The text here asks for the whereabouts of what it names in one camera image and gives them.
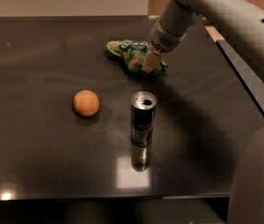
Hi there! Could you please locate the grey side table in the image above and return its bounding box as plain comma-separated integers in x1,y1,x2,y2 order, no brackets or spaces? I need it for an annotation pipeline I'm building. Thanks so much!
202,19,264,117

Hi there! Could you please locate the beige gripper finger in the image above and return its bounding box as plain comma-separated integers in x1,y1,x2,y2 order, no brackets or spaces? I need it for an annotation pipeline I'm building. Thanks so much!
141,50,162,74

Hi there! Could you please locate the open energy drink can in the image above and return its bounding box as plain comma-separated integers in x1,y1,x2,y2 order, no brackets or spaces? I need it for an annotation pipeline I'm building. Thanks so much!
131,91,157,147

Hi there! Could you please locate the green rice chip bag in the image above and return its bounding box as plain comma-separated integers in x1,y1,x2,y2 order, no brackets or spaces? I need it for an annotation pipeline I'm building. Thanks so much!
106,39,167,77

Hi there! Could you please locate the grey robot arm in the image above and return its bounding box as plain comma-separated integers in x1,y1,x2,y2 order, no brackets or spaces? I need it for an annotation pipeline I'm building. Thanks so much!
142,0,264,224

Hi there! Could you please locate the orange fruit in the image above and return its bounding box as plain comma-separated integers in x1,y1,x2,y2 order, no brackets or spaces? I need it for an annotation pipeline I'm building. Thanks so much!
74,90,100,117

